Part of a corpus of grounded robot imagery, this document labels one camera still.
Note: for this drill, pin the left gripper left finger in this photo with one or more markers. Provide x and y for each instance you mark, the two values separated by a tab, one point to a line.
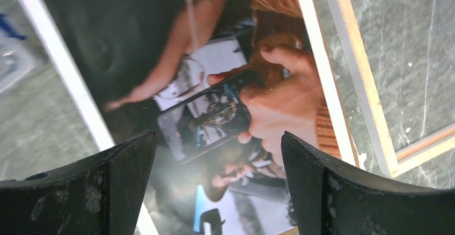
99	194

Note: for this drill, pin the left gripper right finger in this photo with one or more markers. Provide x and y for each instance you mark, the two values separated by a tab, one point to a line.
330	196

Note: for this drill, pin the white wooden picture frame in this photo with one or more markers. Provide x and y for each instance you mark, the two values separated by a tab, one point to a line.
390	162

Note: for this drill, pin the glossy photo print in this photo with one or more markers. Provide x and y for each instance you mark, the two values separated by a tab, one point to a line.
252	205

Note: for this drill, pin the brown backing board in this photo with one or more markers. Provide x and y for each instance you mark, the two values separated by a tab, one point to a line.
346	134

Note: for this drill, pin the clear plastic compartment box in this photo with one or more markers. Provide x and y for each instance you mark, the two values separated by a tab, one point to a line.
17	61

